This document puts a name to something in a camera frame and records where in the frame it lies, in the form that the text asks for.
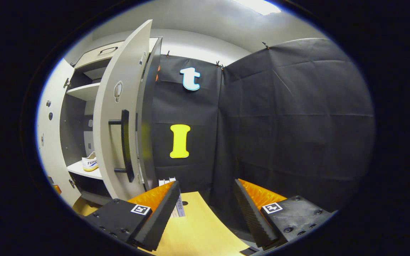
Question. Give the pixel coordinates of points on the white cabinet drawer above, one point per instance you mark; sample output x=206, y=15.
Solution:
x=91, y=58

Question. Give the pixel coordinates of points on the ceiling light panel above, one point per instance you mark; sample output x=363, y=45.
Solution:
x=258, y=5

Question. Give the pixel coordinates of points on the white grey shoe cabinet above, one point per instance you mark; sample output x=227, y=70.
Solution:
x=148, y=124

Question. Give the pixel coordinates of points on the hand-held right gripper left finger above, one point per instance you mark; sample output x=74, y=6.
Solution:
x=162, y=220

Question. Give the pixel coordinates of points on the white shoe cabinet door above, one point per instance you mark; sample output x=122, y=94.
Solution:
x=114, y=142
x=53, y=142

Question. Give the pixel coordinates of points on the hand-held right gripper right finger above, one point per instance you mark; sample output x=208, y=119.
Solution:
x=251, y=217

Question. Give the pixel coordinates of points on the metal door hinge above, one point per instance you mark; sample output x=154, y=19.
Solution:
x=67, y=83
x=72, y=183

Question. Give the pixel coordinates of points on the white canvas shoe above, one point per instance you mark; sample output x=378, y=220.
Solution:
x=90, y=163

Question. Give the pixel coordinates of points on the black cloth clip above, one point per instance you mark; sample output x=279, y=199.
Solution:
x=266, y=45
x=219, y=64

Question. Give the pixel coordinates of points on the white spine book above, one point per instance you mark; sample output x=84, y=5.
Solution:
x=161, y=182

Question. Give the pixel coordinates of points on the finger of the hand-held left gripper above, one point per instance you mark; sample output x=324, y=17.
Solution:
x=55, y=186

